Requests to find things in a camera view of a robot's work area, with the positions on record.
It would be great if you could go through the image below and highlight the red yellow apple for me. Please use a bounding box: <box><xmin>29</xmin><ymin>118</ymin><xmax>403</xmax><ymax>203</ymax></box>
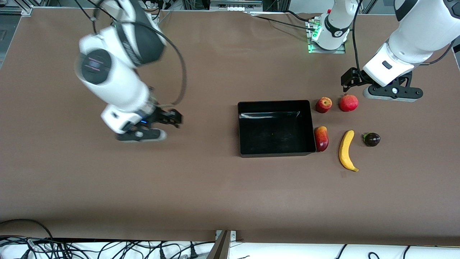
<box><xmin>316</xmin><ymin>97</ymin><xmax>333</xmax><ymax>114</ymax></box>

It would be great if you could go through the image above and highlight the yellow banana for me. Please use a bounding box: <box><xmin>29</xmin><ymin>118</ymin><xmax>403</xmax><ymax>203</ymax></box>
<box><xmin>339</xmin><ymin>130</ymin><xmax>359</xmax><ymax>172</ymax></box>

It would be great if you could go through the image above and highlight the black plastic box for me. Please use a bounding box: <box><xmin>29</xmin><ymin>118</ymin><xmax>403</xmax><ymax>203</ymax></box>
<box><xmin>237</xmin><ymin>100</ymin><xmax>317</xmax><ymax>158</ymax></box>

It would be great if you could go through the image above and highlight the red pomegranate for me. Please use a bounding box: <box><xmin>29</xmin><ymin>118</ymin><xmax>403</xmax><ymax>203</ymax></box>
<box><xmin>339</xmin><ymin>94</ymin><xmax>359</xmax><ymax>112</ymax></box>

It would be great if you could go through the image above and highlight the dark purple eggplant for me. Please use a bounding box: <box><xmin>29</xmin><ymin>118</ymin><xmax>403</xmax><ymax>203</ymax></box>
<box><xmin>362</xmin><ymin>132</ymin><xmax>381</xmax><ymax>147</ymax></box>

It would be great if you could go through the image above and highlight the red yellow mango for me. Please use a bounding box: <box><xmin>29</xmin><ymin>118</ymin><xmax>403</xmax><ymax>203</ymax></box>
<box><xmin>314</xmin><ymin>126</ymin><xmax>329</xmax><ymax>153</ymax></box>

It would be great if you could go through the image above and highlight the brown table cover sheet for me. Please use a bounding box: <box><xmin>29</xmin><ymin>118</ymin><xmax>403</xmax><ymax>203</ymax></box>
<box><xmin>0</xmin><ymin>8</ymin><xmax>460</xmax><ymax>243</ymax></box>

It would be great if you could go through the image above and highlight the white power strip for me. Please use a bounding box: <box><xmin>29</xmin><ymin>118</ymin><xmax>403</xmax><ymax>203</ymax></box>
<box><xmin>210</xmin><ymin>0</ymin><xmax>263</xmax><ymax>11</ymax></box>

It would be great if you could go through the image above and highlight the dark slanted beam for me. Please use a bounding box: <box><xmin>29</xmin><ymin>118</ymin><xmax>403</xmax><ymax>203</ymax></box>
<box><xmin>206</xmin><ymin>230</ymin><xmax>231</xmax><ymax>259</ymax></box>

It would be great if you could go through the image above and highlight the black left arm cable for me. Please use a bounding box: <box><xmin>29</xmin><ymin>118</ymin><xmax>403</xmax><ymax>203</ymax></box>
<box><xmin>351</xmin><ymin>0</ymin><xmax>364</xmax><ymax>72</ymax></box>

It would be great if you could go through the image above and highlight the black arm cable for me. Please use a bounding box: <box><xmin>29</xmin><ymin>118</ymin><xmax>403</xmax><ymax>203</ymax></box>
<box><xmin>351</xmin><ymin>0</ymin><xmax>364</xmax><ymax>72</ymax></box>
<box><xmin>74</xmin><ymin>0</ymin><xmax>188</xmax><ymax>107</ymax></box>

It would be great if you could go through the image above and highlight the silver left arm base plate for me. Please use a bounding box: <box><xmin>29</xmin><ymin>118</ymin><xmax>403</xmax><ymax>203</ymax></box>
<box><xmin>306</xmin><ymin>17</ymin><xmax>346</xmax><ymax>54</ymax></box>

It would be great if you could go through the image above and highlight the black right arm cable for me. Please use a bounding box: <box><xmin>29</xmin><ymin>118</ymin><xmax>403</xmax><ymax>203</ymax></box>
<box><xmin>74</xmin><ymin>0</ymin><xmax>188</xmax><ymax>107</ymax></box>

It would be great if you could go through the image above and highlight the short black tabletop cable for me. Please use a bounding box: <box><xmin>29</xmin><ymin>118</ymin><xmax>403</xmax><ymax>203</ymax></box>
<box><xmin>286</xmin><ymin>10</ymin><xmax>315</xmax><ymax>21</ymax></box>

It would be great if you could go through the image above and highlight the long black tabletop cable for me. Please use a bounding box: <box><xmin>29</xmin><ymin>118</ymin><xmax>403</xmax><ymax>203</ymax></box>
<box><xmin>252</xmin><ymin>14</ymin><xmax>317</xmax><ymax>31</ymax></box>

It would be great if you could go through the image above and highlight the silver table edge bracket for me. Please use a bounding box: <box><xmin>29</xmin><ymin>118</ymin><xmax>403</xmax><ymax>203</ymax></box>
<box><xmin>215</xmin><ymin>230</ymin><xmax>237</xmax><ymax>241</ymax></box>

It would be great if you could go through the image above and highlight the black looped floor cable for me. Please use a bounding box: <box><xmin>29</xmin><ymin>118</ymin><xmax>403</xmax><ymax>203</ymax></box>
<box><xmin>0</xmin><ymin>218</ymin><xmax>55</xmax><ymax>241</ymax></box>

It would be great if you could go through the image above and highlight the aluminium table frame rail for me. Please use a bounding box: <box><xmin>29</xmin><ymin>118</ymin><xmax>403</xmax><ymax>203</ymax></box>
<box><xmin>0</xmin><ymin>4</ymin><xmax>33</xmax><ymax>16</ymax></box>

